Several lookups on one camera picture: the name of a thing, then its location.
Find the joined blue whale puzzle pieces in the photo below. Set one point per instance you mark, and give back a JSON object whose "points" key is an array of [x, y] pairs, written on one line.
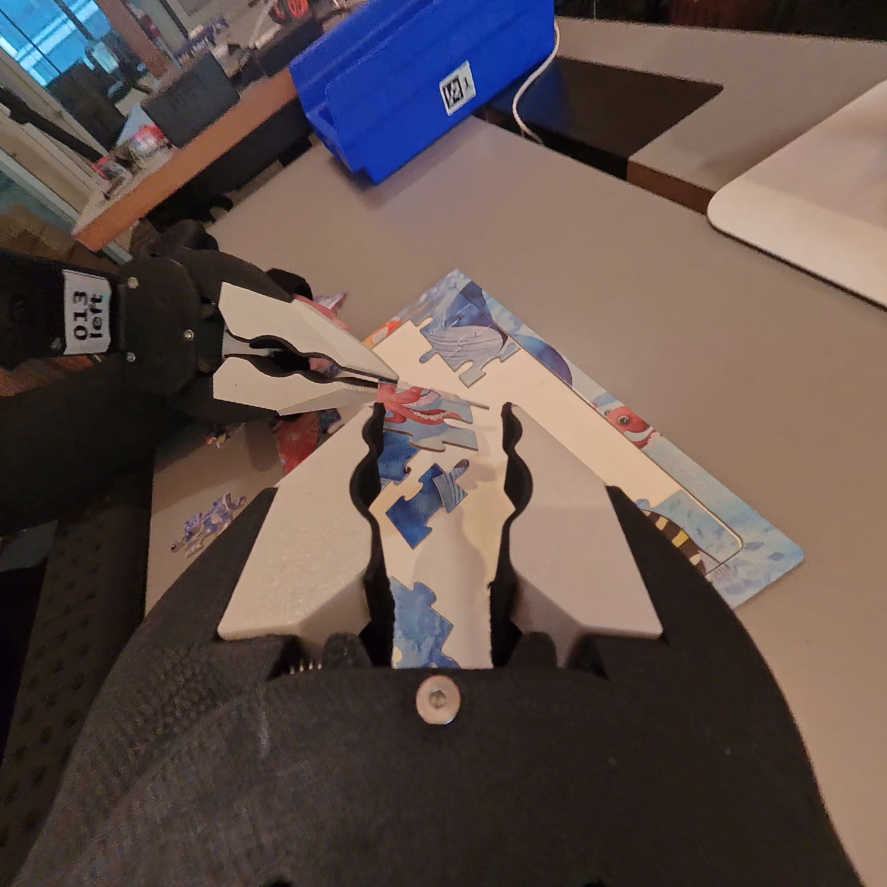
{"points": [[464, 339]]}

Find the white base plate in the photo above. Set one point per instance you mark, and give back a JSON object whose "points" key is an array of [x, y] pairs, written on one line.
{"points": [[818, 187]]}

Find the blue purple puzzle piece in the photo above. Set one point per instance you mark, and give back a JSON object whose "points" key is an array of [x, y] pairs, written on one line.
{"points": [[208, 526]]}

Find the striped fish puzzle piece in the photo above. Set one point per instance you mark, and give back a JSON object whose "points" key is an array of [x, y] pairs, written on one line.
{"points": [[676, 530]]}

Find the dark blue whale eye piece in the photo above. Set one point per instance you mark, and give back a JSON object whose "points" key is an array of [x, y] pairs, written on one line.
{"points": [[395, 457]]}

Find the red octopus head puzzle piece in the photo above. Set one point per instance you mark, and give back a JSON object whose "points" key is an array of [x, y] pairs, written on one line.
{"points": [[409, 402]]}

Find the pale blue splash puzzle piece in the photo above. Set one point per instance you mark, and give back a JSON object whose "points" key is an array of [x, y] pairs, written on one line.
{"points": [[416, 623]]}

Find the black mesh chair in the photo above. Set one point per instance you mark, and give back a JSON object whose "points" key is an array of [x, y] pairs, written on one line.
{"points": [[62, 658]]}

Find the brown wooden desk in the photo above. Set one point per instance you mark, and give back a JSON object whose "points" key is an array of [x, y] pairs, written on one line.
{"points": [[173, 171]]}

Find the black box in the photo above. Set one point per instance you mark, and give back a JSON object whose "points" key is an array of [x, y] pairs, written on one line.
{"points": [[190, 104]]}

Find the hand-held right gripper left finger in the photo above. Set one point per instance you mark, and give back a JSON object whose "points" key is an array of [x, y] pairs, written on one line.
{"points": [[305, 554]]}

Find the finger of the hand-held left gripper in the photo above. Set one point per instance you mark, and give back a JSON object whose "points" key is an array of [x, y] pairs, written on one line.
{"points": [[298, 322], [277, 391]]}

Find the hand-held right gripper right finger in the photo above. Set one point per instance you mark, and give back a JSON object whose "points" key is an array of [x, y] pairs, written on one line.
{"points": [[582, 554]]}

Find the pale blue octopus arm piece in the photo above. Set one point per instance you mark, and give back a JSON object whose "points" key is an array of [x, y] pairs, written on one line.
{"points": [[443, 438]]}

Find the blue plastic bin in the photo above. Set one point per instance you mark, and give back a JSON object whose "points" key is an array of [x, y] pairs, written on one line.
{"points": [[388, 83]]}

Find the dark blue striped puzzle piece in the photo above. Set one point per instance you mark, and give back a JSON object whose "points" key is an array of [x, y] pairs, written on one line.
{"points": [[423, 513]]}

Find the joined orange crab puzzle pieces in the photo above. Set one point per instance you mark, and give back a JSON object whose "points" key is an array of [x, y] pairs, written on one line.
{"points": [[298, 447]]}

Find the sea print jigsaw puzzle board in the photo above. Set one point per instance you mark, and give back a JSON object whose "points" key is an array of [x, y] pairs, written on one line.
{"points": [[589, 443]]}

